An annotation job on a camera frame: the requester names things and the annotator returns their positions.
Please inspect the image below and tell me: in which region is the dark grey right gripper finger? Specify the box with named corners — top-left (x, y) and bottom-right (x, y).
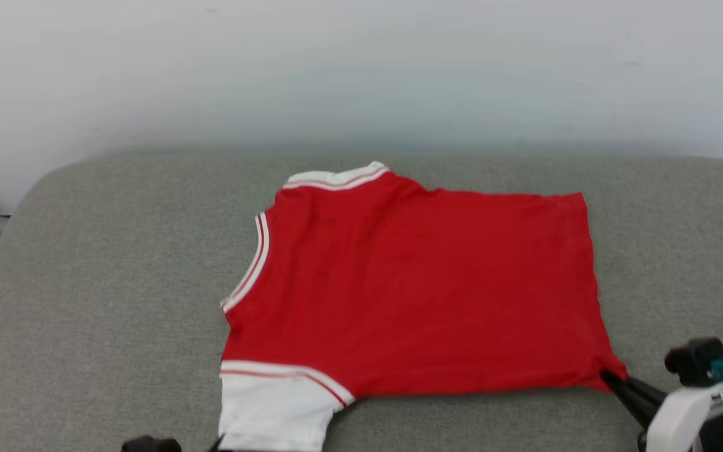
top-left (601, 370), bottom-right (668, 410)
top-left (601, 374), bottom-right (652, 429)

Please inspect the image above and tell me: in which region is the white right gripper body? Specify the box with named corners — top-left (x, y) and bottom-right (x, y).
top-left (640, 377), bottom-right (723, 452)

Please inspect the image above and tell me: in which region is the red and white jersey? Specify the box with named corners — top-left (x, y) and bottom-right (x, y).
top-left (218, 161), bottom-right (629, 452)

